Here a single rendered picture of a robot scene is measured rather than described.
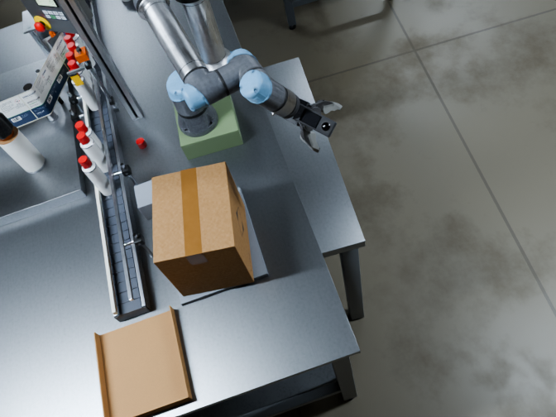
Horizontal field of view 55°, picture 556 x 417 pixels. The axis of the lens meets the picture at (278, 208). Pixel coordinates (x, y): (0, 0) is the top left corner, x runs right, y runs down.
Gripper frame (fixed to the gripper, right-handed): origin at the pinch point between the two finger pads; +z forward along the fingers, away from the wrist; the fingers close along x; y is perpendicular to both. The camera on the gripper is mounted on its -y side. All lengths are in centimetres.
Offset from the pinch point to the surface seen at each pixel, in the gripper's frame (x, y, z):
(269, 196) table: 29.6, 25.0, 17.0
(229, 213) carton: 35.0, 7.1, -15.4
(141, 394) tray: 97, 6, -16
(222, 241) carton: 42.1, 2.3, -18.1
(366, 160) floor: 0, 65, 120
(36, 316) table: 101, 53, -30
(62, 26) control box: 10, 88, -46
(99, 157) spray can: 46, 73, -21
